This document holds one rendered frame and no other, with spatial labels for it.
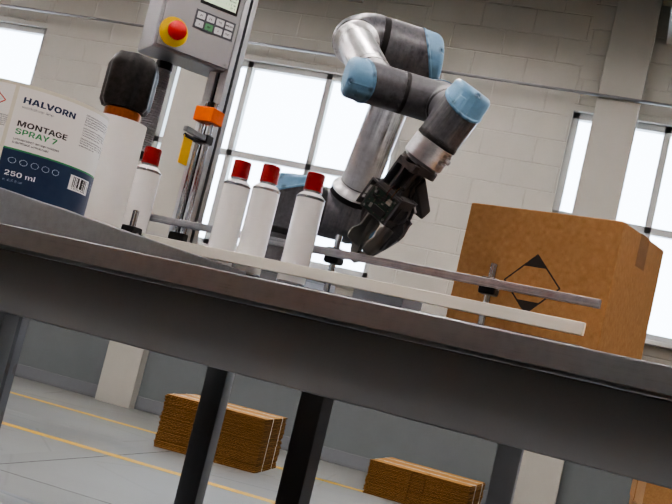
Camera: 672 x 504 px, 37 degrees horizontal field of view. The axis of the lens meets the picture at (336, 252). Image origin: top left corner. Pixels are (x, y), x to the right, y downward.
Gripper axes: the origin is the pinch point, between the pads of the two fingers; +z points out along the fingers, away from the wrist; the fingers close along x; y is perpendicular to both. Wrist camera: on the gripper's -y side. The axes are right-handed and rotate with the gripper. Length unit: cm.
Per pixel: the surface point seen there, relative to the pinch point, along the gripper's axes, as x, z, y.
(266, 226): -14.8, 5.5, 6.8
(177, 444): -160, 236, -334
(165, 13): -63, -11, 2
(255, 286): 32, -14, 91
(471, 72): -239, -33, -542
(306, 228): -8.2, 0.9, 6.7
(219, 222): -22.2, 10.4, 8.5
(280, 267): -6.0, 8.2, 10.4
